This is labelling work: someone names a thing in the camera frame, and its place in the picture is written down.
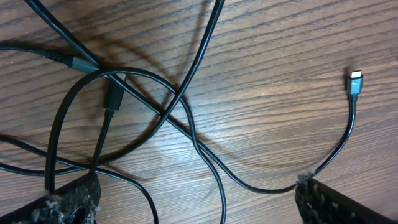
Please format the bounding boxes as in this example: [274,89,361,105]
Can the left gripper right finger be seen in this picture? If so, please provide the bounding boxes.
[295,175,395,224]

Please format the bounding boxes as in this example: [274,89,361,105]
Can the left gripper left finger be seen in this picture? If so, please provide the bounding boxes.
[1,174,101,224]

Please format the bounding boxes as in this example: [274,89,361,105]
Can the black micro USB cable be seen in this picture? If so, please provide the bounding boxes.
[24,0,364,195]

